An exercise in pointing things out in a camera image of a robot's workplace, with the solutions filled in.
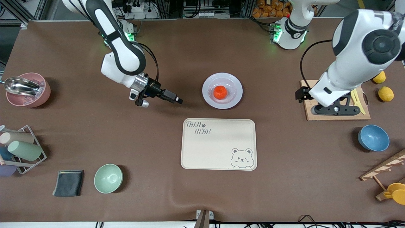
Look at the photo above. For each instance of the metal scoop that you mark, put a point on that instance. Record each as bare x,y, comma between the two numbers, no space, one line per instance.
20,86

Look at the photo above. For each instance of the dark grey folded cloth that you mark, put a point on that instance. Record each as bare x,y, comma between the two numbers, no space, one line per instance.
68,183

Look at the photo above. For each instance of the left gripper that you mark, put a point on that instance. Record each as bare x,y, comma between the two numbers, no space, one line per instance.
302,93

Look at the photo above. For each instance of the yellow lemon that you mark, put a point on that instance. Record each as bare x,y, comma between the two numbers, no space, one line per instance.
379,78
386,94

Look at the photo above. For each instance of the yellow plastic knife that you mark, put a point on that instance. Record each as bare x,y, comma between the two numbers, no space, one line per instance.
357,96

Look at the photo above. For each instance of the beige cup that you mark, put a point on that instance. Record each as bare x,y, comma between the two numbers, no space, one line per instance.
19,137

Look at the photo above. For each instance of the mint green cup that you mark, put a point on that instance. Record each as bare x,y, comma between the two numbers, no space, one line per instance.
25,150

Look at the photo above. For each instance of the mint green bowl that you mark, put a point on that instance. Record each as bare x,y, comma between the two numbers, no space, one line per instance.
108,179

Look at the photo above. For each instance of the yellow cup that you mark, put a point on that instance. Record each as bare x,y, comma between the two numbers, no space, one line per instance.
397,193

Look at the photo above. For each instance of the purple cup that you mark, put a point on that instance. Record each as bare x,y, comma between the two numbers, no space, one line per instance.
6,171

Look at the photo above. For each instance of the white power strip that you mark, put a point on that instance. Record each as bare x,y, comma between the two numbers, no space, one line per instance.
142,12
202,14

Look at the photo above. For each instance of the cream bear print tray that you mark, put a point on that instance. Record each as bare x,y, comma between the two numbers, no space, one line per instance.
218,148

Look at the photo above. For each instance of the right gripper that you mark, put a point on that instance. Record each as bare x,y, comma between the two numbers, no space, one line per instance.
155,89

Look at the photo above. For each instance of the metal table edge bracket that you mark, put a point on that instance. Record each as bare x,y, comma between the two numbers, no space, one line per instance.
204,220

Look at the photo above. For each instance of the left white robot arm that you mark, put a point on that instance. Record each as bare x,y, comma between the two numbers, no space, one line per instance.
351,47

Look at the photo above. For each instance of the bamboo cutting board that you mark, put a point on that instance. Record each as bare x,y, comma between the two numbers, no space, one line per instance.
335,118

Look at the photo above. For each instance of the pale grey round plate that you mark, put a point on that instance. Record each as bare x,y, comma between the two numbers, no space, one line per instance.
235,95

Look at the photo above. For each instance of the pile of orange packets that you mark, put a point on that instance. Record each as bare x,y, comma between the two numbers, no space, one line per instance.
265,9

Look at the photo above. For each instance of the wooden dish rack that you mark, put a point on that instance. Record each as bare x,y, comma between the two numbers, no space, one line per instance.
384,166

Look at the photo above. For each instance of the pink bowl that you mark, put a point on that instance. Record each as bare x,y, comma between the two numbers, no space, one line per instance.
30,101

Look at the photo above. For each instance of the yellow plastic fork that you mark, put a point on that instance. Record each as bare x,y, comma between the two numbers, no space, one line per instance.
352,96

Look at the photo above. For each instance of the blue bowl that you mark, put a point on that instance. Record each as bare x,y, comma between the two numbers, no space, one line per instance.
373,138

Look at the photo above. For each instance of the blue cup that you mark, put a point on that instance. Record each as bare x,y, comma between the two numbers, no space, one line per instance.
4,153

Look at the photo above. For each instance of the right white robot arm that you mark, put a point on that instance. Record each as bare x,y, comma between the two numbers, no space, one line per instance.
123,57

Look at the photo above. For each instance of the orange mandarin fruit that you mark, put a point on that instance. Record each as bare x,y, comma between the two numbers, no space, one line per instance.
220,92

